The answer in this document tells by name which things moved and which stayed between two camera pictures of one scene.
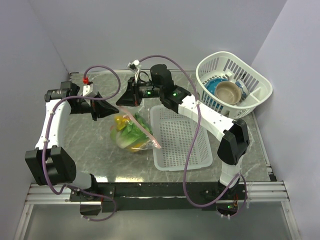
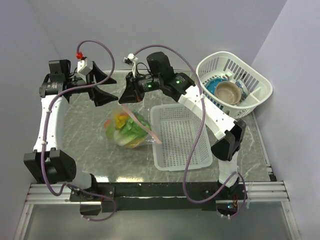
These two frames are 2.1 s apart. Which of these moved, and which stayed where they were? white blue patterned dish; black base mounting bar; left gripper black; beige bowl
Moved: left gripper black
Stayed: white blue patterned dish; black base mounting bar; beige bowl
